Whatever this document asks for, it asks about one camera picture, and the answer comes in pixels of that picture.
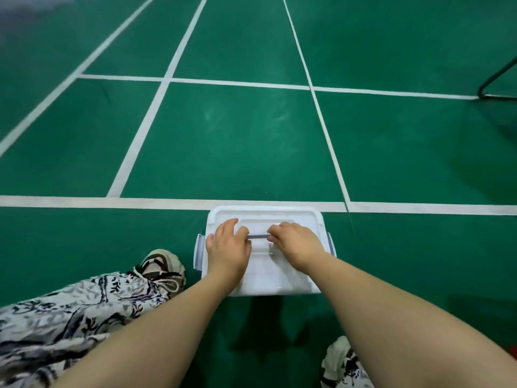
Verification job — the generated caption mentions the person's right hand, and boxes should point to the person's right hand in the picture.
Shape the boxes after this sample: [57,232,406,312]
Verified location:
[267,221,326,272]

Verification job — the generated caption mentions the person's left beige sneaker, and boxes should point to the person's left beige sneaker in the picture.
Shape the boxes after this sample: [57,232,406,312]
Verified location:
[133,249,187,296]

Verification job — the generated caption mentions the person's right beige sneaker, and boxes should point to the person's right beige sneaker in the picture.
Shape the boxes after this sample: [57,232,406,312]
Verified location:
[320,336,375,388]

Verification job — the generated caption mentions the person's right forearm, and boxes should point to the person's right forearm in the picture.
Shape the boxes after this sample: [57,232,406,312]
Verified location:
[301,253,517,388]

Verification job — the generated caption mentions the black white patterned trousers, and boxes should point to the black white patterned trousers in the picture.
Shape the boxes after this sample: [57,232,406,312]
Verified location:
[0,272,172,388]

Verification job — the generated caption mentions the person's left forearm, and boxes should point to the person's left forearm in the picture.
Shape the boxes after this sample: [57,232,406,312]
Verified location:
[53,266,249,388]

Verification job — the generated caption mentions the person's left hand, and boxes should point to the person's left hand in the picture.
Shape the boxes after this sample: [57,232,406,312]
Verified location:
[205,218,252,284]

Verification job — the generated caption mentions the white plastic storage box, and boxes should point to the white plastic storage box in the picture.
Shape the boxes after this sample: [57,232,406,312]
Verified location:
[193,205,337,297]

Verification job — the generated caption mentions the person's beige sneaker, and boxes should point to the person's beige sneaker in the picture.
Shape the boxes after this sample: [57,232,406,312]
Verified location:
[320,336,375,388]
[133,249,187,296]

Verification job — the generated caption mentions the black metal stand frame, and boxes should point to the black metal stand frame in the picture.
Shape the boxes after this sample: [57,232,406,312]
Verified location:
[478,56,517,101]

